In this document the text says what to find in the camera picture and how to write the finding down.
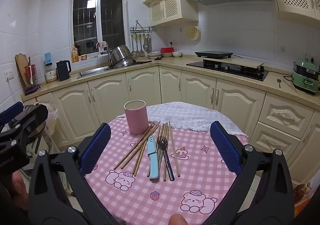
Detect pink checked bear tablecloth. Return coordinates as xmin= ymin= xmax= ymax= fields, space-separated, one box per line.
xmin=84 ymin=115 xmax=250 ymax=225

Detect wooden cutting board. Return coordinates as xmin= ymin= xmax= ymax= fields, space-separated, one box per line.
xmin=15 ymin=54 xmax=30 ymax=88

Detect row of hanging cooking utensils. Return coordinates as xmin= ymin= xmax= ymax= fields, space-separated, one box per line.
xmin=131 ymin=33 xmax=152 ymax=57

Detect large steel pot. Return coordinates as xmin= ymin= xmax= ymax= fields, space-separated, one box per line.
xmin=109 ymin=45 xmax=133 ymax=65

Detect person's right hand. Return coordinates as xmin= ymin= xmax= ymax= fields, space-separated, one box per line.
xmin=169 ymin=214 xmax=187 ymax=225

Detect green electric multi cooker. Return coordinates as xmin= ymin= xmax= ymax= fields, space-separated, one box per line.
xmin=291 ymin=59 xmax=320 ymax=95

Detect beige kitchen countertop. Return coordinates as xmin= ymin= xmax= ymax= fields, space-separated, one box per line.
xmin=21 ymin=56 xmax=320 ymax=103

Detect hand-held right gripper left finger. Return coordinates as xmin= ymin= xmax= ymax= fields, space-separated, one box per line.
xmin=28 ymin=123 xmax=118 ymax=225

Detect pink utensil cup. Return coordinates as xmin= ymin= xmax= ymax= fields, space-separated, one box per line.
xmin=124 ymin=100 xmax=148 ymax=135

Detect pair of metal chopsticks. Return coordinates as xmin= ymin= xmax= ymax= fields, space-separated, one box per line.
xmin=283 ymin=76 xmax=297 ymax=93

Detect black electric kettle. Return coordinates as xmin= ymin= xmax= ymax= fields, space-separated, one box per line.
xmin=56 ymin=60 xmax=72 ymax=82

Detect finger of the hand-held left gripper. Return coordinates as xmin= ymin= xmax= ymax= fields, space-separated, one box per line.
xmin=0 ymin=102 xmax=23 ymax=124
xmin=7 ymin=104 xmax=48 ymax=140

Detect steel kitchen sink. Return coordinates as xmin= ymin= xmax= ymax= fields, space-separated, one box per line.
xmin=77 ymin=66 xmax=110 ymax=79

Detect black wire wall rack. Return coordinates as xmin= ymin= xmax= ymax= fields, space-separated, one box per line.
xmin=130 ymin=20 xmax=157 ymax=34

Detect person's left hand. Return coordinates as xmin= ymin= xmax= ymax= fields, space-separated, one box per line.
xmin=10 ymin=172 xmax=28 ymax=197

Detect white fringed table cloth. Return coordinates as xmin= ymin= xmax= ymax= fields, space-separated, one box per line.
xmin=117 ymin=102 xmax=248 ymax=138

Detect white plastic bag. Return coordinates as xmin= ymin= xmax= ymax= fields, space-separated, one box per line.
xmin=46 ymin=103 xmax=58 ymax=135

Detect black slim tool metal clip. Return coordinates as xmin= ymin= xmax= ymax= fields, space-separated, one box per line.
xmin=162 ymin=150 xmax=175 ymax=182

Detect black glass gas stove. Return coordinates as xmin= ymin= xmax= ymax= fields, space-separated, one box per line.
xmin=186 ymin=59 xmax=269 ymax=81

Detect cream round steamer plate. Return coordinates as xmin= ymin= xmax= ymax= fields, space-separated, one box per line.
xmin=186 ymin=25 xmax=200 ymax=40

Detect group of wooden chopsticks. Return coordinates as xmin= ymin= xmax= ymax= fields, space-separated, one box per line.
xmin=114 ymin=120 xmax=180 ymax=182

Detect chrome sink faucet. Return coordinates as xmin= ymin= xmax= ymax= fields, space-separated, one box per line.
xmin=96 ymin=42 xmax=112 ymax=66

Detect black induction cooker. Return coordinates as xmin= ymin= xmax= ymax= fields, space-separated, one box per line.
xmin=194 ymin=51 xmax=233 ymax=59

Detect steel pan black handle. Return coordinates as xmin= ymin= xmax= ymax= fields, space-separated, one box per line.
xmin=111 ymin=58 xmax=152 ymax=69

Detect amber bottle white label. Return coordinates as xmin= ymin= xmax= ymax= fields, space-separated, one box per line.
xmin=292 ymin=181 xmax=313 ymax=218

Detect cream base cabinets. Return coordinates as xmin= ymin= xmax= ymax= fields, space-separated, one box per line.
xmin=21 ymin=65 xmax=320 ymax=190

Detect glass jar of grains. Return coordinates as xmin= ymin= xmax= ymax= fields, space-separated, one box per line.
xmin=45 ymin=63 xmax=57 ymax=83

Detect red utensil holder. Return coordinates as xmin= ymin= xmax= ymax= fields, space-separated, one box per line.
xmin=24 ymin=63 xmax=40 ymax=95

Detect white framed barred window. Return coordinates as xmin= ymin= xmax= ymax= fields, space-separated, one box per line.
xmin=72 ymin=0 xmax=125 ymax=54

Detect light blue spatula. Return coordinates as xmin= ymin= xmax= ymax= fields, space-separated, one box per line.
xmin=147 ymin=135 xmax=160 ymax=181

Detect brown electric rice cooker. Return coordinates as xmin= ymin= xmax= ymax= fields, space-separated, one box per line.
xmin=27 ymin=119 xmax=47 ymax=138

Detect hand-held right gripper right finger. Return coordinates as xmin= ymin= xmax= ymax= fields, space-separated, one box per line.
xmin=205 ymin=121 xmax=294 ymax=225

